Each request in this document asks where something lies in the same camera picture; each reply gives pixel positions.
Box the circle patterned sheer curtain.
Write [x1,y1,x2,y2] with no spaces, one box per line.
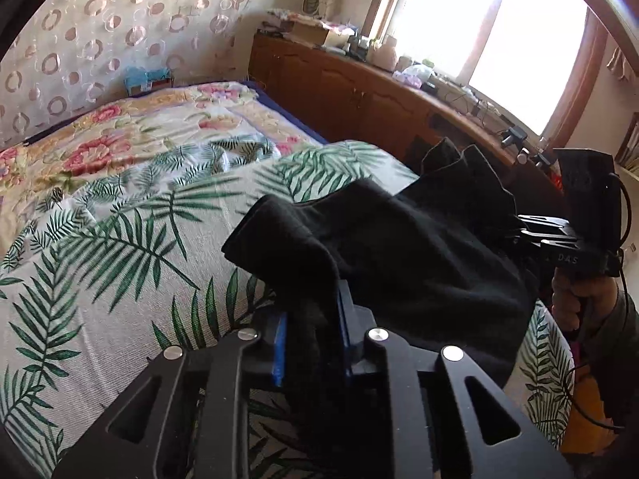
[1,0,251,147]

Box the window with wooden frame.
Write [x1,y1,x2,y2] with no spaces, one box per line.
[364,0,607,147]

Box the floral and leaf bedspread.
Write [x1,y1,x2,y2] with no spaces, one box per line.
[1,84,569,478]

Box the cardboard box on cabinet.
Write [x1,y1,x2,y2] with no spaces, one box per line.
[285,23,354,49]

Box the long wooden cabinet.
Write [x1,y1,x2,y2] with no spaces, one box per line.
[248,32,558,198]

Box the pink bottle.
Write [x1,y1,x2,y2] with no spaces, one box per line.
[373,35,397,73]

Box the blue tissue box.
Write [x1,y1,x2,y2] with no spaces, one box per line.
[123,67,175,96]

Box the black Superman t-shirt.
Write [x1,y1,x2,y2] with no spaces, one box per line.
[221,137,538,479]

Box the person's right hand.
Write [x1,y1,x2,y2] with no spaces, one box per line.
[551,269,619,332]

